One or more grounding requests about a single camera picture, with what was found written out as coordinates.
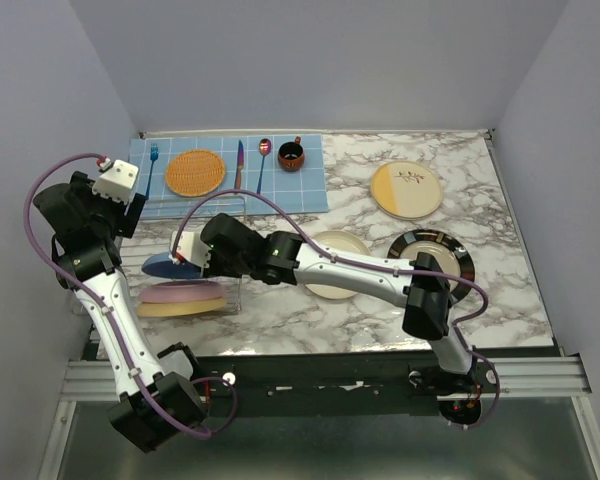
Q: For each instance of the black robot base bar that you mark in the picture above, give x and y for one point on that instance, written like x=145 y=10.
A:
x=350 y=384

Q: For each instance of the blue metal fork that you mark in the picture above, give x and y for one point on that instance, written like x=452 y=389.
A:
x=153 y=158

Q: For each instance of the iridescent rainbow spoon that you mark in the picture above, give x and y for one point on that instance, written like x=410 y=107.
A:
x=265 y=147

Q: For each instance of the orange and black mug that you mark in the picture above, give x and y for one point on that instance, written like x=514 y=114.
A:
x=291 y=155

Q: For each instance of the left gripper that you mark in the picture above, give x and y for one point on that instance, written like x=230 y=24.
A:
x=125 y=222

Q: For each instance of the yellow plate in rack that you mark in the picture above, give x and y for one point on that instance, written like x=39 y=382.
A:
x=159 y=310

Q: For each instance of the woven wicker round trivet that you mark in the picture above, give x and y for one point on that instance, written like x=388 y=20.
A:
x=195 y=173

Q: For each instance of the blue plate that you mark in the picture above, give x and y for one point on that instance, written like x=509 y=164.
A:
x=161 y=266

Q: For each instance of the aluminium frame rail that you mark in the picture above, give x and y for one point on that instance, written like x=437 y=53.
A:
x=539 y=425

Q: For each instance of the cream and yellow plate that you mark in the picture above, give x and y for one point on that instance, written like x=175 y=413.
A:
x=406 y=189

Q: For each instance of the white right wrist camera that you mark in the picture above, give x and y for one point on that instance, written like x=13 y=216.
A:
x=189 y=248

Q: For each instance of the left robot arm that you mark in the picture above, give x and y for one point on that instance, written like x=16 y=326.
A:
x=157 y=398

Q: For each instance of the blue checked placemat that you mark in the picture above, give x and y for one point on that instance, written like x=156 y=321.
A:
x=298 y=192

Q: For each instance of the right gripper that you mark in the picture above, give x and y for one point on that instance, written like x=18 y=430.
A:
x=213 y=268

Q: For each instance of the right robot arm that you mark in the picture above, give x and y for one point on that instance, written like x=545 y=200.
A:
x=418 y=286

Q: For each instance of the iridescent rainbow knife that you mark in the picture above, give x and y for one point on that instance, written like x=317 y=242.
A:
x=239 y=165

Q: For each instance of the pink plate in rack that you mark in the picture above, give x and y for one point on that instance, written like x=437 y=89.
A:
x=181 y=292

